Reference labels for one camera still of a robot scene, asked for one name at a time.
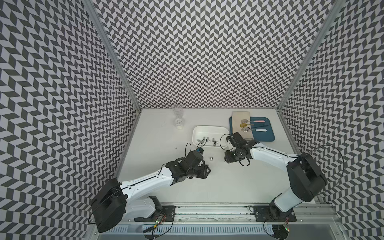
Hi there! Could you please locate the white yogurt cup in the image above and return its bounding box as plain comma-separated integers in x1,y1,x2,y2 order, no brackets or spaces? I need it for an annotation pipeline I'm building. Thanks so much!
175,118,184,130

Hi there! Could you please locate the pink handled spoon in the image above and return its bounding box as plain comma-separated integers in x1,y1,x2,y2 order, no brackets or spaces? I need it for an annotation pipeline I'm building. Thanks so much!
241,119,266,124

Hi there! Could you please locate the clear drinking glass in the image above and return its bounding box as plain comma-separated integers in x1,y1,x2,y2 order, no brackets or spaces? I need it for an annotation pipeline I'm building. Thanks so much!
172,104,184,119

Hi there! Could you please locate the metal base rail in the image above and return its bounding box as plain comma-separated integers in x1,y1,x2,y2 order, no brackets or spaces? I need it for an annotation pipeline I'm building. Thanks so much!
131,203,340,224

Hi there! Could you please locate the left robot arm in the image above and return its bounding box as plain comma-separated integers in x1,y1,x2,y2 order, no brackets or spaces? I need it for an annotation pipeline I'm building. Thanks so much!
89,148,211,233

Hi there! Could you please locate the gold black handled spoon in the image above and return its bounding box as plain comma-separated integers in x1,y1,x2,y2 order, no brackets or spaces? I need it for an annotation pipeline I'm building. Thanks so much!
240,123,269,128

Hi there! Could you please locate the teal tray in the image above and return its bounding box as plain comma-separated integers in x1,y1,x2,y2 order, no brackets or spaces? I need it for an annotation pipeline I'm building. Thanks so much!
229,116,276,143

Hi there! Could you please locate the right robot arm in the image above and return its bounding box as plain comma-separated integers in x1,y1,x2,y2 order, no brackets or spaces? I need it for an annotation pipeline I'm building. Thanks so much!
224,132,328,222

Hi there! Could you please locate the beige folded cloth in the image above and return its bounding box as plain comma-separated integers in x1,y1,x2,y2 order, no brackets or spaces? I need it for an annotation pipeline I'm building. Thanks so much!
231,110,255,141

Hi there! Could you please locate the white plastic storage box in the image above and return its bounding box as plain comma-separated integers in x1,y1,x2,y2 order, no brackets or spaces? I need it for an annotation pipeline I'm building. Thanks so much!
192,126,230,149

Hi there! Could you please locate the white handled spoon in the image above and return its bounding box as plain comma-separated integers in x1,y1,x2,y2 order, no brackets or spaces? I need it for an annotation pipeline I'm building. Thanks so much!
242,128,268,133

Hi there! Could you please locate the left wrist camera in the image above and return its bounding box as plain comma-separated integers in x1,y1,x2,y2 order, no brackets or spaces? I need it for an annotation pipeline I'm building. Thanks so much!
186,151,204,168

